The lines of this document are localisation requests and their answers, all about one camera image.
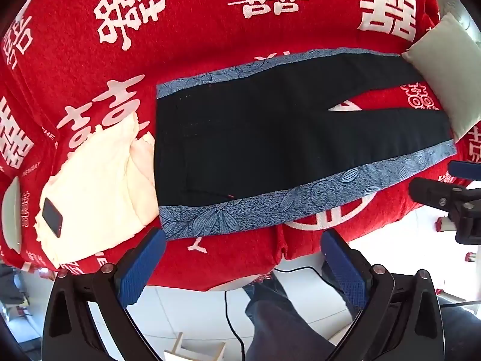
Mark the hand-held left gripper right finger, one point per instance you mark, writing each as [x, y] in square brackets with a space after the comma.
[344, 267]

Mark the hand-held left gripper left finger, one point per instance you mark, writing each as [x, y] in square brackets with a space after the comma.
[144, 267]

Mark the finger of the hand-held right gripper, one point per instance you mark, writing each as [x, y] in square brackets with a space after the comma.
[466, 170]
[428, 191]

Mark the black pants with blue trim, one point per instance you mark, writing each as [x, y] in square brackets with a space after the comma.
[244, 139]

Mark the person's leg in jeans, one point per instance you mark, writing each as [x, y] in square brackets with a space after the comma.
[278, 327]

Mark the cream folded cloth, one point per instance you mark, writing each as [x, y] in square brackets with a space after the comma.
[94, 180]

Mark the pale green pillow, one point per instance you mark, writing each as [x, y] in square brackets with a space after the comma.
[447, 67]

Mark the black smartphone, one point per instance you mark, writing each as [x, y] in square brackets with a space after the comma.
[52, 216]

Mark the white flat tray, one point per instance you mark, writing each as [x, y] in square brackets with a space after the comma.
[11, 214]

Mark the red printed blanket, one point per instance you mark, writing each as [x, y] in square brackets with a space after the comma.
[225, 26]

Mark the light wooden frame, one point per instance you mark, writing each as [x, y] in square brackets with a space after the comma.
[172, 346]

